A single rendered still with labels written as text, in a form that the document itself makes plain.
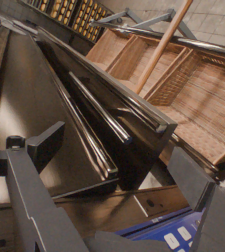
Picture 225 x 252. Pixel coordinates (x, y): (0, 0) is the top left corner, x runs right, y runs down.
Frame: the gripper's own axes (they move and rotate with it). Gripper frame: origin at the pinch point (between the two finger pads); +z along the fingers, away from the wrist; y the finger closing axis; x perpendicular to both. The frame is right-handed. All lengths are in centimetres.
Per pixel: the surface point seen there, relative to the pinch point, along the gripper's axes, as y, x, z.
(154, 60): 10.7, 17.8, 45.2
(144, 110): 3.7, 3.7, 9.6
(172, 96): 41, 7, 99
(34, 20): -249, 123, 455
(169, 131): 8.3, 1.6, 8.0
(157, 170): 17.6, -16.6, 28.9
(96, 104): -4.6, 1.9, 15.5
